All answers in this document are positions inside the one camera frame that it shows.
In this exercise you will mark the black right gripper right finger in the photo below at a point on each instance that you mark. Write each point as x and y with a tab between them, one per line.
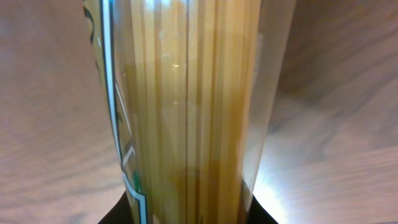
258	215

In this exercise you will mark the San Remo spaghetti packet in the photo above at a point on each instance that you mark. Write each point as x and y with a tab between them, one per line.
189	89

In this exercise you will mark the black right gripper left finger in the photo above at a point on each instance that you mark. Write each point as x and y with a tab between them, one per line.
120	213

